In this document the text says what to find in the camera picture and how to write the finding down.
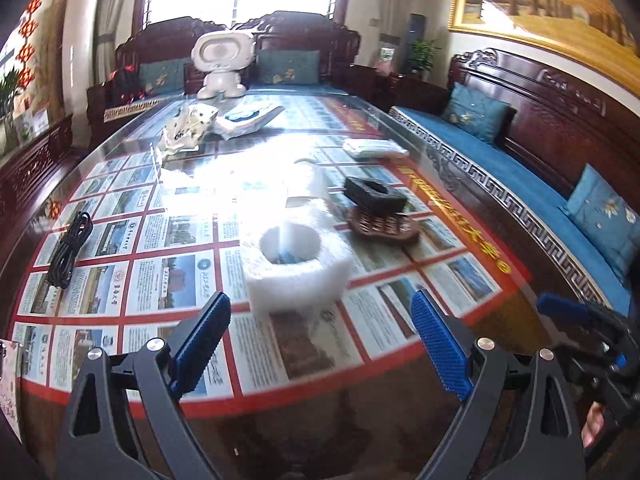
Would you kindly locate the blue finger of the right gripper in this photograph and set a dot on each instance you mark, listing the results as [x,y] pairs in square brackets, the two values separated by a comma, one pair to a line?
[562,309]

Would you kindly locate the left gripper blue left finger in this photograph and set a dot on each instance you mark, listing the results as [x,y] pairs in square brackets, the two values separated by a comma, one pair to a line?
[193,342]

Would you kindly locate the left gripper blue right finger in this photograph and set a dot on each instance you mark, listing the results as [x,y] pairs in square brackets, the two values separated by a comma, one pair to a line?
[447,355]

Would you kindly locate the white foam packing block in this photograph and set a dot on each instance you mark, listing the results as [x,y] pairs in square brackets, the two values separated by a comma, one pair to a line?
[293,259]

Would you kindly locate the brown carved wooden tray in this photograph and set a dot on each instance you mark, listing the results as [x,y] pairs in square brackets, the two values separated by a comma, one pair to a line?
[393,229]

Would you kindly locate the black foam square block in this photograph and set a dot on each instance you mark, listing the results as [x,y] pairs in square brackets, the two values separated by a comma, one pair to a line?
[374,196]

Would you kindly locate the white foam bottle block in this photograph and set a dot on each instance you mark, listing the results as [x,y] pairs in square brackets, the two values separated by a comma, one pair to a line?
[285,185]

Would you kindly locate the person right hand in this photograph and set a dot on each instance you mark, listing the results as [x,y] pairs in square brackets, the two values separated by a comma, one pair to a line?
[593,425]

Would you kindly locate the teal pillow near bench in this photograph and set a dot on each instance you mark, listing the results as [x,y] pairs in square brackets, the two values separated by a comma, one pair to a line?
[606,219]

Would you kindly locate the teal pillow bench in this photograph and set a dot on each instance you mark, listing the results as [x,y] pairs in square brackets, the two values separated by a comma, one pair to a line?
[475,113]
[606,219]

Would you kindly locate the blue bench cushion mat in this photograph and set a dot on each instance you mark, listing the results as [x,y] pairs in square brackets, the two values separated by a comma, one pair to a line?
[532,203]

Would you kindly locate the long wooden sofa bench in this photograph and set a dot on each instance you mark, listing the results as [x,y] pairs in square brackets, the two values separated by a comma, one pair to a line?
[557,124]

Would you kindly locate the teal pillow far bench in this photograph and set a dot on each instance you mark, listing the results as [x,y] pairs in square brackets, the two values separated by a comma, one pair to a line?
[475,113]

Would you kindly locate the white spotted plastic bag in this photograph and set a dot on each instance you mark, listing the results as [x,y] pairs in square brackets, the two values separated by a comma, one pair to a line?
[184,131]

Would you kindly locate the white blue wipes pack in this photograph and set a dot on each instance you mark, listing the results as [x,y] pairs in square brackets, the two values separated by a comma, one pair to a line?
[244,120]

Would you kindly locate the wooden tv cabinet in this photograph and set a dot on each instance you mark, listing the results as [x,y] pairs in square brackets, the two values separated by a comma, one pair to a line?
[26,174]

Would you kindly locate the teal pillow left armchair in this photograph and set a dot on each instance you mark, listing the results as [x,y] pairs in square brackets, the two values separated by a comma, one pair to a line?
[163,77]

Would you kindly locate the teal pillow armchair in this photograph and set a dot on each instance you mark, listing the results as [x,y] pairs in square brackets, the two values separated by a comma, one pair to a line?
[163,77]
[300,67]

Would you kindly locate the green plant by tv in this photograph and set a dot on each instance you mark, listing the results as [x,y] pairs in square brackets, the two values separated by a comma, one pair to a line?
[10,88]

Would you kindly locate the teal pillow right armchair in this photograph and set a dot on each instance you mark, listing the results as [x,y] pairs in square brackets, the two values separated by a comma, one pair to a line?
[300,67]

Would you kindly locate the potted green plant corner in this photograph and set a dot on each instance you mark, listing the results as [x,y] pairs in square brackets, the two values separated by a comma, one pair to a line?
[421,58]

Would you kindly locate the white robot toy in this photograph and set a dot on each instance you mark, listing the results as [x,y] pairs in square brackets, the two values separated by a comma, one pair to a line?
[221,55]

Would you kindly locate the carved wooden double armchair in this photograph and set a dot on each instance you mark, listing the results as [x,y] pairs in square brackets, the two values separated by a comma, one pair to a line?
[120,98]

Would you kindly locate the gold framed tree painting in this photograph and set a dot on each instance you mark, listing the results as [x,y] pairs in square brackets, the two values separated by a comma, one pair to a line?
[590,32]

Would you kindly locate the red chinese knot hanging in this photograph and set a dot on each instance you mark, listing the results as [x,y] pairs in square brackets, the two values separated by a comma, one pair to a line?
[26,30]

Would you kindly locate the left striped curtain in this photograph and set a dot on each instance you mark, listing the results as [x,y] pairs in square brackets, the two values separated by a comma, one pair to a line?
[105,28]

